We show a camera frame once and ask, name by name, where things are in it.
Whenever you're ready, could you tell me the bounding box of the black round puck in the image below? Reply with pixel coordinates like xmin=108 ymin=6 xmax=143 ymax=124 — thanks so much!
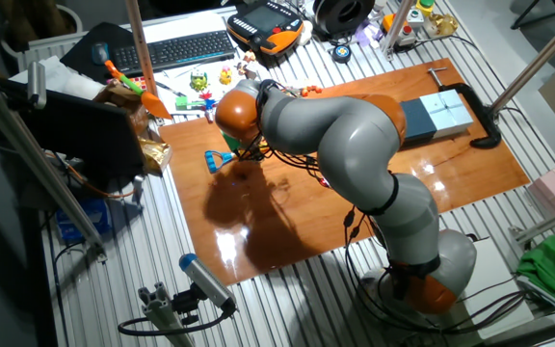
xmin=330 ymin=45 xmax=353 ymax=65

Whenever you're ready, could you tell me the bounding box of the blue carton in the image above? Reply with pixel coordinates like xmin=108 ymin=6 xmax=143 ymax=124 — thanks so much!
xmin=55 ymin=197 xmax=113 ymax=244

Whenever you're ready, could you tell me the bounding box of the plain silver camera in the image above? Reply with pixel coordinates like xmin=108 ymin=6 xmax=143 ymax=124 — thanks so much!
xmin=26 ymin=61 xmax=47 ymax=110

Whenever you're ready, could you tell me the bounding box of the wooden pole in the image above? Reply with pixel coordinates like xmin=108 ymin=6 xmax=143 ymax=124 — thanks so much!
xmin=123 ymin=0 xmax=158 ymax=97

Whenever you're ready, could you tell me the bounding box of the green block toy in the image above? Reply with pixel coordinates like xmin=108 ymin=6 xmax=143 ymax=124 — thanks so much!
xmin=174 ymin=94 xmax=206 ymax=111

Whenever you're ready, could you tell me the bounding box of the orange cable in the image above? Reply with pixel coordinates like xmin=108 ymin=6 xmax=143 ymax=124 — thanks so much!
xmin=48 ymin=153 xmax=137 ymax=200

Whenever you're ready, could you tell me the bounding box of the purple translucent object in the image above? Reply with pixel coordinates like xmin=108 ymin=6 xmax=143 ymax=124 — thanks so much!
xmin=354 ymin=18 xmax=384 ymax=48

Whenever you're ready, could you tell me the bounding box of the wooden board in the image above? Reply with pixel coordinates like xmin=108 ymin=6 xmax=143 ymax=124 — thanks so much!
xmin=158 ymin=57 xmax=532 ymax=286

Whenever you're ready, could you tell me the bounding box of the gold foil object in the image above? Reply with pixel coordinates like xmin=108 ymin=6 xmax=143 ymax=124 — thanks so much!
xmin=425 ymin=13 xmax=460 ymax=39

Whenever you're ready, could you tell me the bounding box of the dark blue box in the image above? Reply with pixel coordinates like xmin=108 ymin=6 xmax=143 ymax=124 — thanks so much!
xmin=399 ymin=98 xmax=437 ymax=146

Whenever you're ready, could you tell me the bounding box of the blue toy shovel yellow shaft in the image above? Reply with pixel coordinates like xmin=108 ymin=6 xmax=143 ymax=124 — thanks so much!
xmin=203 ymin=147 xmax=270 ymax=174

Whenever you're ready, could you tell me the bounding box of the black mouse pad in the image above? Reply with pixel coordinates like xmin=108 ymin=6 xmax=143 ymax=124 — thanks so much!
xmin=59 ymin=21 xmax=137 ymax=84

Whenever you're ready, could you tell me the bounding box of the black laptop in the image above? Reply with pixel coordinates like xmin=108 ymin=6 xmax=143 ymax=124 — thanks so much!
xmin=0 ymin=79 xmax=146 ymax=194

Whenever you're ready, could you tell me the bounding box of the black filament spool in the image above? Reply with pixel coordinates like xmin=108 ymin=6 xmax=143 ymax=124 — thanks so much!
xmin=311 ymin=0 xmax=377 ymax=42

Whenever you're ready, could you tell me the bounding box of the black and orange teach pendant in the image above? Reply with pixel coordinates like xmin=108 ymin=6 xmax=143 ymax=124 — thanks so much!
xmin=226 ymin=1 xmax=305 ymax=57

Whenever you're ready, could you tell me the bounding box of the slanted aluminium pole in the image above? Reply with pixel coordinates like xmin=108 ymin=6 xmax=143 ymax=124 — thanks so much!
xmin=489 ymin=2 xmax=555 ymax=117

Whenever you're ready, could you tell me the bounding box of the orange toy spade green handle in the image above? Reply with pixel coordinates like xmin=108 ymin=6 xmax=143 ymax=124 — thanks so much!
xmin=103 ymin=59 xmax=173 ymax=120

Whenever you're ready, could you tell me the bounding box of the green frog toy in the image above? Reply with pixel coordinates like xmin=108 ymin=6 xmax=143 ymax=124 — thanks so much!
xmin=189 ymin=69 xmax=210 ymax=93

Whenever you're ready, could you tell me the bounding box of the white rounded object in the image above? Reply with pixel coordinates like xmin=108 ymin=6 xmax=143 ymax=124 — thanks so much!
xmin=298 ymin=19 xmax=314 ymax=47

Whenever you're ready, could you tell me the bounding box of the black keyboard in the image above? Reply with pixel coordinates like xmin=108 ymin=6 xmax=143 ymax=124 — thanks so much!
xmin=111 ymin=29 xmax=236 ymax=74

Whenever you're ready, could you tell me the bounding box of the grey box green button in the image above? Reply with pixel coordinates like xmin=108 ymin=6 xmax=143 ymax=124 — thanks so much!
xmin=406 ymin=7 xmax=426 ymax=30

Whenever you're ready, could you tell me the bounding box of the red and blue airplane toy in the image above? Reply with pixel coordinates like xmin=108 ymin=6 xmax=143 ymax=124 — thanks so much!
xmin=198 ymin=91 xmax=222 ymax=124

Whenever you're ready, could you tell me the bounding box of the gold foil bag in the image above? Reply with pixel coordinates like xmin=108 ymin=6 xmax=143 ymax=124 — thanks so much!
xmin=137 ymin=137 xmax=173 ymax=177

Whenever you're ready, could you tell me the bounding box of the aluminium pole by buttons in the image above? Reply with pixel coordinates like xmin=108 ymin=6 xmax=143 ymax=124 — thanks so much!
xmin=381 ymin=0 xmax=416 ymax=59

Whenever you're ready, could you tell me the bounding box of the silver camera with blue cap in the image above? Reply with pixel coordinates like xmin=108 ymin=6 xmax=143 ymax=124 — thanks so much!
xmin=178 ymin=253 xmax=238 ymax=312

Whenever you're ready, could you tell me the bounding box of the brown and white figure toy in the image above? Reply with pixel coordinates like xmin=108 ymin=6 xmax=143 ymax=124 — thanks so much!
xmin=236 ymin=50 xmax=259 ymax=81

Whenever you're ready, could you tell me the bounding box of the black camera cable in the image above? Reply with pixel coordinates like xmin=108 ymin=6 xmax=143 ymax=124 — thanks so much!
xmin=117 ymin=307 xmax=235 ymax=337

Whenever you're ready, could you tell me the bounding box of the short aluminium beam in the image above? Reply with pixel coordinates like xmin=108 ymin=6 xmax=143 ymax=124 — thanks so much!
xmin=508 ymin=197 xmax=555 ymax=245

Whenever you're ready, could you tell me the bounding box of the black clamp with steel handle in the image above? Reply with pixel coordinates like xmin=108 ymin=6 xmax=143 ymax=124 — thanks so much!
xmin=426 ymin=67 xmax=503 ymax=149

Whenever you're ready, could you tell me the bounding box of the brown paper bag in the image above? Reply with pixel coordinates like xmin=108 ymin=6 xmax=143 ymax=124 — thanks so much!
xmin=92 ymin=84 xmax=149 ymax=136

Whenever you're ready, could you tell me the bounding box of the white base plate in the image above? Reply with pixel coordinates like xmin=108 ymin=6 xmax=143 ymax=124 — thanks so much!
xmin=464 ymin=235 xmax=534 ymax=338

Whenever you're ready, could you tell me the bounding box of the dark computer mouse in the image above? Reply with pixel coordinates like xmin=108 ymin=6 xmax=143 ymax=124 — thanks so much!
xmin=91 ymin=41 xmax=111 ymax=67

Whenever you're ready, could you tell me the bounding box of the short aluminium profile stand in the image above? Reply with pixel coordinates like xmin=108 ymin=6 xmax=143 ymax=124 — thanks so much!
xmin=137 ymin=281 xmax=197 ymax=347

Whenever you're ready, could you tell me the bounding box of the white paper sheet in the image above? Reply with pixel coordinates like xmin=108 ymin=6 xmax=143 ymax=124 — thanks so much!
xmin=154 ymin=60 xmax=259 ymax=117

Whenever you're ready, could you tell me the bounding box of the long aluminium frame beam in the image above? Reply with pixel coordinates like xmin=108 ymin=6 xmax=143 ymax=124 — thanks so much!
xmin=0 ymin=67 xmax=108 ymax=261

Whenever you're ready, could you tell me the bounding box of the blue grey box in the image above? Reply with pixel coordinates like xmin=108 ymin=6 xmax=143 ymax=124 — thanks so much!
xmin=419 ymin=89 xmax=475 ymax=139

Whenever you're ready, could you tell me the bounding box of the green cloth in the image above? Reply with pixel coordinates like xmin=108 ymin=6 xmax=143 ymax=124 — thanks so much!
xmin=516 ymin=221 xmax=555 ymax=303

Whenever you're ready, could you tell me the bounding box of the red emergency stop button box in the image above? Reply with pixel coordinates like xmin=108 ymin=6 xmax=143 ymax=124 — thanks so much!
xmin=395 ymin=23 xmax=418 ymax=48

